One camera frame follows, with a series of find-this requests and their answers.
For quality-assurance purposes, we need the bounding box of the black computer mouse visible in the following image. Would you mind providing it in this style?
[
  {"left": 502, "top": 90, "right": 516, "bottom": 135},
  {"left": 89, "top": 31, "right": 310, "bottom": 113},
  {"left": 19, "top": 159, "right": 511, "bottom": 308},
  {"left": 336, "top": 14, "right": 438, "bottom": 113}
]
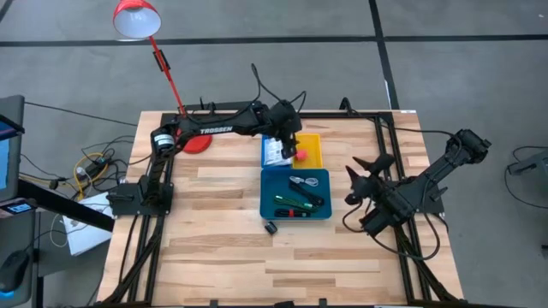
[{"left": 0, "top": 249, "right": 31, "bottom": 296}]

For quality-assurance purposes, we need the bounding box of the black looped floor cable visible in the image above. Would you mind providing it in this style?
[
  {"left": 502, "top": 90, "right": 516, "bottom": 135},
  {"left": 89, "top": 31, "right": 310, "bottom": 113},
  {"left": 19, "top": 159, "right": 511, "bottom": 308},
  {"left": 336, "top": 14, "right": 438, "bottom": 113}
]
[{"left": 503, "top": 145, "right": 548, "bottom": 210}]

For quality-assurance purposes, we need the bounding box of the green cable bundle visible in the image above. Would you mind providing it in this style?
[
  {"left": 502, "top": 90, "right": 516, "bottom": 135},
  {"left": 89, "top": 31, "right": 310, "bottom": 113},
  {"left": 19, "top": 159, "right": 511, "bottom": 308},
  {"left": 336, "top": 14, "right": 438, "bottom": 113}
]
[{"left": 273, "top": 194, "right": 319, "bottom": 214}]

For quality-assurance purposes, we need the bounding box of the small yellow plastic bin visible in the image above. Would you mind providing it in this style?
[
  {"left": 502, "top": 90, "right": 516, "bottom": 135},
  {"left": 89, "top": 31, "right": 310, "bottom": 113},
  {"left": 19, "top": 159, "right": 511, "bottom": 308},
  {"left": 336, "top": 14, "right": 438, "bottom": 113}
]
[{"left": 292, "top": 133, "right": 325, "bottom": 169}]

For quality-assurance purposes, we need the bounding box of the large display screen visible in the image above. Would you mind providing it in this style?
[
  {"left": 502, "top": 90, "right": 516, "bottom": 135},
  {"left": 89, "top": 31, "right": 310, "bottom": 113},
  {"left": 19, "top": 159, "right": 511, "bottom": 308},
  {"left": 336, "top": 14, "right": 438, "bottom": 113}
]
[{"left": 0, "top": 94, "right": 26, "bottom": 203}]

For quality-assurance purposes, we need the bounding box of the red desk lamp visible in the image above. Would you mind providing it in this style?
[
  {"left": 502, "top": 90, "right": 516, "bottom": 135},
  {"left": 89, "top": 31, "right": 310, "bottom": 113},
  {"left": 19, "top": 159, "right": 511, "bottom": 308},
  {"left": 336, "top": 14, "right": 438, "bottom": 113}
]
[{"left": 112, "top": 0, "right": 214, "bottom": 155}]

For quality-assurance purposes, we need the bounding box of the white cable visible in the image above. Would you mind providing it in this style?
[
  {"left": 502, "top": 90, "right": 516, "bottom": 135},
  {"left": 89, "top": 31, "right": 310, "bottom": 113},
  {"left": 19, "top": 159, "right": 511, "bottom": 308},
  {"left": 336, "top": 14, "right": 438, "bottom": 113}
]
[{"left": 289, "top": 175, "right": 320, "bottom": 188}]

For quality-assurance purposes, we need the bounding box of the small blue plastic bin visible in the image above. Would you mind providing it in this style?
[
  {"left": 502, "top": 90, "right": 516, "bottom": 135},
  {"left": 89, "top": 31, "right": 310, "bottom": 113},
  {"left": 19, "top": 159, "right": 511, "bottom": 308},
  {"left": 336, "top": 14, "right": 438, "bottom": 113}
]
[{"left": 260, "top": 133, "right": 295, "bottom": 169}]

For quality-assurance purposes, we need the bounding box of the white box with QR code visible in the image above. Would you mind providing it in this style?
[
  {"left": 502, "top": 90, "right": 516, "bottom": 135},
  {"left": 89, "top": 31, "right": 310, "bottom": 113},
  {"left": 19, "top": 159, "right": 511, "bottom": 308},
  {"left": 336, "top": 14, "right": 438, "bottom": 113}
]
[{"left": 263, "top": 137, "right": 292, "bottom": 167}]

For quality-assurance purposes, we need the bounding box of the large teal plastic bin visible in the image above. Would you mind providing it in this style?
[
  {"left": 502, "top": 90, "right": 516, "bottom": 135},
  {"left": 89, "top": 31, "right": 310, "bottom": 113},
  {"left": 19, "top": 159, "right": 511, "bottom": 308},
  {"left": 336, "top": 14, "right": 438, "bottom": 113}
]
[{"left": 259, "top": 168, "right": 333, "bottom": 222}]

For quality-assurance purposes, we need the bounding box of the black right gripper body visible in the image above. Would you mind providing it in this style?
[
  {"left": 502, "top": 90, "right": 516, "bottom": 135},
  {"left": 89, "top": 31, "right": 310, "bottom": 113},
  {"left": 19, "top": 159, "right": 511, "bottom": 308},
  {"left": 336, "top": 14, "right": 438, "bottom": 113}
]
[{"left": 344, "top": 172, "right": 408, "bottom": 223}]

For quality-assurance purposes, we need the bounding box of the black aluminium table frame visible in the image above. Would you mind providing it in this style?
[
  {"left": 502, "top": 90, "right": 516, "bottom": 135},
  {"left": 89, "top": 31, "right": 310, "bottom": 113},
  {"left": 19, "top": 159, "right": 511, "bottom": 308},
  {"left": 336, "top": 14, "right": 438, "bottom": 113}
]
[{"left": 92, "top": 109, "right": 462, "bottom": 308}]

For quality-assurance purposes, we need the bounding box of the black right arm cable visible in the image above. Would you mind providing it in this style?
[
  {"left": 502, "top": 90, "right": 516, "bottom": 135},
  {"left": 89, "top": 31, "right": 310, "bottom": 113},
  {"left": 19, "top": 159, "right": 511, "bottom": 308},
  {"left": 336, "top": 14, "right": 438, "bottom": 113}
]
[{"left": 340, "top": 97, "right": 462, "bottom": 140}]

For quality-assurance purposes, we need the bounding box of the yellow cable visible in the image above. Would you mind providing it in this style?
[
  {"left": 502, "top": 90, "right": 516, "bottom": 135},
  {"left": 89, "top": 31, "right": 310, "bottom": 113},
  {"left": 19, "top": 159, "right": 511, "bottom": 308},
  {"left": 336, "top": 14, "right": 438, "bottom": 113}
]
[{"left": 73, "top": 152, "right": 109, "bottom": 201}]

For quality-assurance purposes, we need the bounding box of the black stand beam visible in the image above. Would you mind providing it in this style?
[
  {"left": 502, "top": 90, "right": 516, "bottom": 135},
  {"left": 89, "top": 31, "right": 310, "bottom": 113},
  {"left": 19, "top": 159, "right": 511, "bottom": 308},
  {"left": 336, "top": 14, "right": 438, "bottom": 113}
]
[{"left": 17, "top": 178, "right": 116, "bottom": 233}]

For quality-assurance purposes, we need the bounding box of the white paper box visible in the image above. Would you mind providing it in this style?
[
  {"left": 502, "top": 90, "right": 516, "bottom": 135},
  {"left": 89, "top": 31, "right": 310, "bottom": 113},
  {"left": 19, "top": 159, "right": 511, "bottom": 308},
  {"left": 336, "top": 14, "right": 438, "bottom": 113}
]
[{"left": 62, "top": 191, "right": 115, "bottom": 257}]

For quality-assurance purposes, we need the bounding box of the small device with screen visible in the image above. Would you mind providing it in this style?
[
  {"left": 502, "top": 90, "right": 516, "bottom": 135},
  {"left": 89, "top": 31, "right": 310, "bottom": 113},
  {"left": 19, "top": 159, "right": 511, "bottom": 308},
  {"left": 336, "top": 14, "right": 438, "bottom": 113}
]
[{"left": 0, "top": 198, "right": 39, "bottom": 222}]

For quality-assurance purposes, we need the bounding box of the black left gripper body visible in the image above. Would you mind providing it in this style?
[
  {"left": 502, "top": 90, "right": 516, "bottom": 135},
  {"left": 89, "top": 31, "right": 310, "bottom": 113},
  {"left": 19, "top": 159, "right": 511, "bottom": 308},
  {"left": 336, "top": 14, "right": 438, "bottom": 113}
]
[{"left": 265, "top": 100, "right": 304, "bottom": 143}]

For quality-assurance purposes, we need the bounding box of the dark computer desk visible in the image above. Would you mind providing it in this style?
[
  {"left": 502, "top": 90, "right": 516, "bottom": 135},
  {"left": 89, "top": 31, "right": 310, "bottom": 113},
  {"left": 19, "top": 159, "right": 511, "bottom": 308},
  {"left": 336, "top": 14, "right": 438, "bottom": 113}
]
[{"left": 0, "top": 209, "right": 39, "bottom": 308}]

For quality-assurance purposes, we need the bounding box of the long black floor cable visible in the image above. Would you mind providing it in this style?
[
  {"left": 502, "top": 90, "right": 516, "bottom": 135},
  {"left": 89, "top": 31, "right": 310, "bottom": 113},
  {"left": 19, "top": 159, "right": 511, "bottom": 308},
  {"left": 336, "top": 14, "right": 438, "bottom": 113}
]
[{"left": 23, "top": 101, "right": 139, "bottom": 127}]

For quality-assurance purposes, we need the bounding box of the black power strip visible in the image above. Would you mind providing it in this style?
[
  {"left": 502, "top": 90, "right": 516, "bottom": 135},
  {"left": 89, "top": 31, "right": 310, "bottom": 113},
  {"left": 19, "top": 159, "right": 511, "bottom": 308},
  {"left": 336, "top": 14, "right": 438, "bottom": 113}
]
[{"left": 184, "top": 100, "right": 258, "bottom": 113}]

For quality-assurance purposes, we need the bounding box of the black cable with red tie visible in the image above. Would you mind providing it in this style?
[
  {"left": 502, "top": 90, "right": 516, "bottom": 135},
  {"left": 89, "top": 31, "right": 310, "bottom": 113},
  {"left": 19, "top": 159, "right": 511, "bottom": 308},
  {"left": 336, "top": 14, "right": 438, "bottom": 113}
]
[{"left": 273, "top": 208, "right": 313, "bottom": 219}]

